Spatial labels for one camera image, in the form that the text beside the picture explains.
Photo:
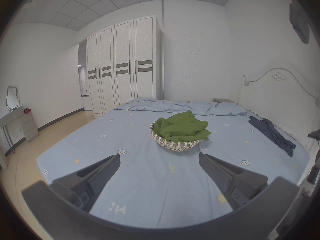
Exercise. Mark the red item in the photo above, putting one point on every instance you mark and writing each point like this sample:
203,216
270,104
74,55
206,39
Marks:
27,111

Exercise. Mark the pale blue quilt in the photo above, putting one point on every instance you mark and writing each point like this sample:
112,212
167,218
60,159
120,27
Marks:
175,107

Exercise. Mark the white dressing table with mirror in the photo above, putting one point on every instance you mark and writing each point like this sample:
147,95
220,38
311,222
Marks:
28,126

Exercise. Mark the white wardrobe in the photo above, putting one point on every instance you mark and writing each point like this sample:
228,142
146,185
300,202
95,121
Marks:
122,66

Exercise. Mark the green garment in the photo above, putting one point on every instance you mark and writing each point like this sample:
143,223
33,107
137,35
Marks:
182,127

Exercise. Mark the dark blue garment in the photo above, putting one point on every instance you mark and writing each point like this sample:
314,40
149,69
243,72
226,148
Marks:
273,132

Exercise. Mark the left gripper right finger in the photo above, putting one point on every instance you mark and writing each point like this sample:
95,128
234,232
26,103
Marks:
220,176

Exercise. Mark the bed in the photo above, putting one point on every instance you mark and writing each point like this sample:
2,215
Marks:
140,144

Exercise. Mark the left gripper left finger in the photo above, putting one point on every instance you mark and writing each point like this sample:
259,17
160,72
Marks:
100,176

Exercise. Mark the round woven basket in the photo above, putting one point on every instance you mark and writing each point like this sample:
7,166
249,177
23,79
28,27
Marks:
178,146

